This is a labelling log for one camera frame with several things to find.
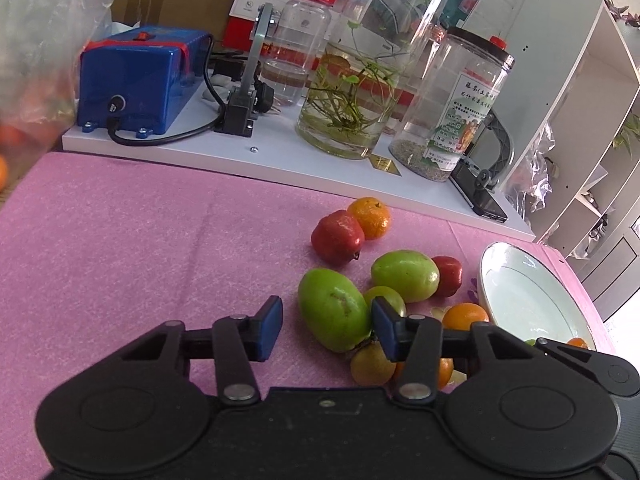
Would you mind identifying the green jujube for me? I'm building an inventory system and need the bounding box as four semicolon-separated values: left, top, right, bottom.
297;268;372;353

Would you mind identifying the large green mango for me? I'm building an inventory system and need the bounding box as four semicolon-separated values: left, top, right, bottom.
371;249;439;304

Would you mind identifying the white ceramic plate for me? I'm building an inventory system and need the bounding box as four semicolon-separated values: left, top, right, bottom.
477;242;597;350

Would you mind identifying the red capped clear bottle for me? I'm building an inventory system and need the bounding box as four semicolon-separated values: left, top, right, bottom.
260;0;336;106

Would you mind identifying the gold sticker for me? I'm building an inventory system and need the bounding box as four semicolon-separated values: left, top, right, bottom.
368;154;400;176

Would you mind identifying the blue power box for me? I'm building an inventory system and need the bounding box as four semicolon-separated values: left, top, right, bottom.
76;26;214;143

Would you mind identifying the pink floral tablecloth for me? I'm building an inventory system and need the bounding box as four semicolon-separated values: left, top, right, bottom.
0;150;614;480

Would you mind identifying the small round green fruit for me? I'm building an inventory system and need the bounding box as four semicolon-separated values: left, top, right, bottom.
363;286;407;316

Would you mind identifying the tall glass plant vase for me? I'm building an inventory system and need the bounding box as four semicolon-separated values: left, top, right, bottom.
295;0;445;159

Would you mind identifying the white shelf unit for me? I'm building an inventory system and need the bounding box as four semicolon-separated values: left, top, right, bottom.
491;0;640;321

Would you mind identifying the red apple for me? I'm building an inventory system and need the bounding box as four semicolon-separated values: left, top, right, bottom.
311;210;366;268
433;256;463;298

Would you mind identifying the small brown kiwi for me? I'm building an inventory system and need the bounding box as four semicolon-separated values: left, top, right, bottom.
350;341;396;387

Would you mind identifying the clear bag with fruit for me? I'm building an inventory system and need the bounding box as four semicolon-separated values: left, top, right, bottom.
1;0;114;190

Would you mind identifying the black smartphone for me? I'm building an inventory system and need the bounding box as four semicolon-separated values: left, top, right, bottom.
449;162;508;223

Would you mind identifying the crumpled clear plastic bag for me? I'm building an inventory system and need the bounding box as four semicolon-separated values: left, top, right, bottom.
503;124;555;224

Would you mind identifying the white base board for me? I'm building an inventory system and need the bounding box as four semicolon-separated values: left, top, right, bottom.
62;107;535;242

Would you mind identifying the orange tangerine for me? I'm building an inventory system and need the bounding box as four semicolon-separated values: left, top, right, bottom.
392;359;454;390
442;302;489;330
567;337;589;349
347;197;392;240

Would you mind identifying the black adapter block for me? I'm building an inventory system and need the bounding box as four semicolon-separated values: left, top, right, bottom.
254;80;274;114

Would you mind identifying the clear plastic labelled jar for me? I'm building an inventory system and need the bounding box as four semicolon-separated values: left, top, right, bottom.
388;27;514;182

